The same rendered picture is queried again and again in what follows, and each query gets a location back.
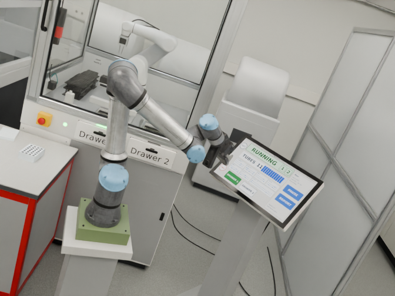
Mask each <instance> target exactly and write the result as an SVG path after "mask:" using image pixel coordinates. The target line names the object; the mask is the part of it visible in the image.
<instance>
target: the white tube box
mask: <svg viewBox="0 0 395 296"><path fill-rule="evenodd" d="M44 152H45V148H43V147H39V146H36V145H34V144H28V145H27V146H26V147H24V148H23V149H22V150H20V151H19V153H18V158H19V159H22V160H26V161H28V162H31V163H34V162H36V161H37V160H38V159H39V158H40V157H42V156H43V155H44Z"/></svg>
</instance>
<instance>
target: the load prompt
mask: <svg viewBox="0 0 395 296"><path fill-rule="evenodd" d="M245 150H247V151H248V152H249V153H251V154H253V155H254V156H256V157H257V158H259V159H260V160H262V161H263V162H265V163H267V164H268V165H270V166H271V167H273V168H274V169H276V170H277V171H279V172H281V173H282V174H284V175H285V176H286V177H288V178H289V177H290V176H291V175H292V174H293V173H294V171H295V170H293V169H292V168H290V167H289V166H287V165H285V164H284V163H282V162H281V161H279V160H278V159H276V158H274V157H273V156H271V155H270V154H268V153H266V152H265V151H263V150H262V149H260V148H258V147H257V146H255V145H254V144H252V143H251V144H250V145H249V146H248V147H247V148H246V149H245Z"/></svg>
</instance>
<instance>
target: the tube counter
mask: <svg viewBox="0 0 395 296"><path fill-rule="evenodd" d="M255 168H257V169H258V170H260V171H261V172H262V173H264V174H265V175H267V176H268V177H270V178H271V179H273V180H274V181H276V182H277V183H279V184H280V185H283V183H284V182H285V181H286V180H287V179H286V178H285V177H283V176H281V175H280V174H279V173H277V172H275V171H274V170H272V169H271V168H270V167H268V166H266V165H265V164H263V163H262V162H258V164H257V165H255Z"/></svg>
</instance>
